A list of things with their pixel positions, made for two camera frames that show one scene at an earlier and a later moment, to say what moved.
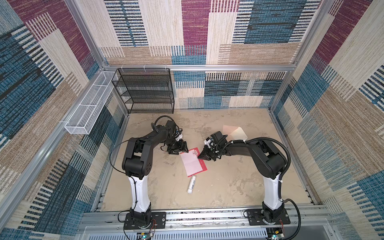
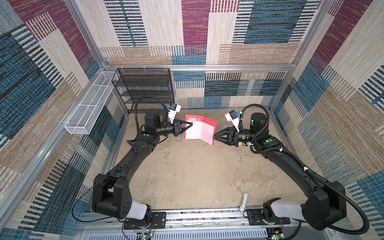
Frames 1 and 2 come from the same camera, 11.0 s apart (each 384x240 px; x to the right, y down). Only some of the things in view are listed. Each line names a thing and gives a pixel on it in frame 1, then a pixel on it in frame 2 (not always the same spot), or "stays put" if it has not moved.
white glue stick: [192, 184] to [243, 203]
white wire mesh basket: [82, 119] stays put
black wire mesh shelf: [145, 90] stays put
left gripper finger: [173, 150] to [177, 128]
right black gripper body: [214, 150] to [244, 135]
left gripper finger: [183, 146] to [183, 124]
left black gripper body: [173, 143] to [166, 129]
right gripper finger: [210, 157] to [225, 132]
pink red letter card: [192, 165] to [202, 128]
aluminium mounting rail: [202, 225] stays put
